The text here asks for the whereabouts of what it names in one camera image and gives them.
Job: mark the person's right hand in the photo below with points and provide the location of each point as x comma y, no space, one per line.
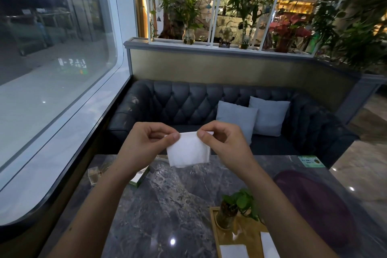
232,149

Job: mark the person's left hand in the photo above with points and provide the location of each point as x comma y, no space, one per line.
139,146

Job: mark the person's left thumb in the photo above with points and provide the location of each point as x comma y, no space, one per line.
167,138

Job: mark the person's right thumb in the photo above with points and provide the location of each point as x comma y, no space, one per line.
205,141

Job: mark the white paper napkin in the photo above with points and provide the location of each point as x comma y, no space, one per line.
189,152

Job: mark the person's left forearm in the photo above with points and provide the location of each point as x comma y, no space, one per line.
99,212

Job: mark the person's right forearm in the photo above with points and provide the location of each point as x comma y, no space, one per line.
284,221

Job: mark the light grey cushion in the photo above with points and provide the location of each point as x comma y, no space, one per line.
237,118
270,117

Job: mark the dark tufted leather sofa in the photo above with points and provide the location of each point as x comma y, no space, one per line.
187,103

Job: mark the green and white tissue box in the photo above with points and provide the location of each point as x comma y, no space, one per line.
140,176

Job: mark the green plant in glass vase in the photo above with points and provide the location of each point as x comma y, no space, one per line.
232,206

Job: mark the clear glass ashtray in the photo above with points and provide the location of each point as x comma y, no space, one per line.
95,176

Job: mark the wooden tray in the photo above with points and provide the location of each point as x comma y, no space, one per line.
245,233

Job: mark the round decorative ornament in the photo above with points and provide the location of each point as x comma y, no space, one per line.
226,36

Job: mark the green table sticker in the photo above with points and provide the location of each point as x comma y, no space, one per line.
311,161

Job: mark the white folded napkin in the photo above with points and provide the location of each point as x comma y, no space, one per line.
234,251
269,247

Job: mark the bamboo plant in glass vase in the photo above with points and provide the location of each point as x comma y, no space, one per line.
189,19

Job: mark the red leaf potted plant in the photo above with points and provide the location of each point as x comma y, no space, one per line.
287,31

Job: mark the leafy plant in glass vase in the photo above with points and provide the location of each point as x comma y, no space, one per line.
245,10

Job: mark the large glass window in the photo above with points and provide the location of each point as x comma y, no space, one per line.
51,55

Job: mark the white lattice frame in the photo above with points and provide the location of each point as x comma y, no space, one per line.
216,10

